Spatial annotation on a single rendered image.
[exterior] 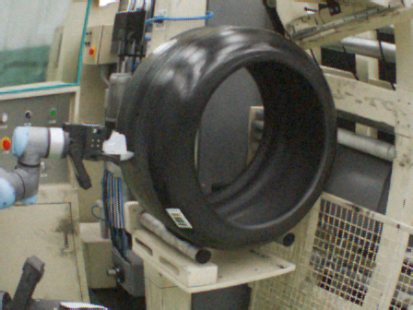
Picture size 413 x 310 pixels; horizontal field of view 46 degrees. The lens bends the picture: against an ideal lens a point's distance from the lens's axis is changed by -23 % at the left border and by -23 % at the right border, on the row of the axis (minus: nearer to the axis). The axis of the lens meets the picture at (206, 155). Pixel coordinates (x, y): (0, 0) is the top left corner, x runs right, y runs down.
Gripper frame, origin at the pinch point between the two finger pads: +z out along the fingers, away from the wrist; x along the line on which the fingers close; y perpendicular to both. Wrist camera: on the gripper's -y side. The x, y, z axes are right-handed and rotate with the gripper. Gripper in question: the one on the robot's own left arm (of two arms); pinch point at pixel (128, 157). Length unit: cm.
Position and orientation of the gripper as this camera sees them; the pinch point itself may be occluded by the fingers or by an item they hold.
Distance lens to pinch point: 145.0
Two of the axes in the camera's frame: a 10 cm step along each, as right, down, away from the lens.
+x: -5.0, -1.9, 8.4
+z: 8.5, 0.5, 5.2
